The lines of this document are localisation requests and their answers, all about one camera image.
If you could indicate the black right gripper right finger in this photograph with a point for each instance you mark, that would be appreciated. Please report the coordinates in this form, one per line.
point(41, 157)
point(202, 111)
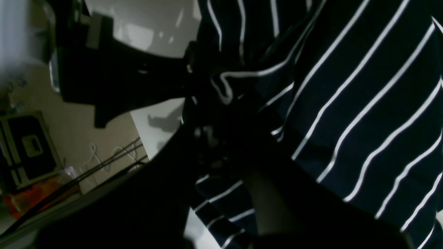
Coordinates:
point(292, 210)

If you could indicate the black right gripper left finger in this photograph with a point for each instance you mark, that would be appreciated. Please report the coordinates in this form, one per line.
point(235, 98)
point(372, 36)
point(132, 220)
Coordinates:
point(146, 208)

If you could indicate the navy white striped t-shirt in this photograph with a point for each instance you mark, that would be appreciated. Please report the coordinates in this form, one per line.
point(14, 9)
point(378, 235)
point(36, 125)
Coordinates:
point(352, 92)

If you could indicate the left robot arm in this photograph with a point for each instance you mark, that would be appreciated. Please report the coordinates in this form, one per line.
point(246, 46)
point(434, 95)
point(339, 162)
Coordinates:
point(89, 66)

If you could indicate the black equipment case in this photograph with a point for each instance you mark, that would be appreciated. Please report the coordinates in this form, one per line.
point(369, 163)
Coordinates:
point(28, 154)

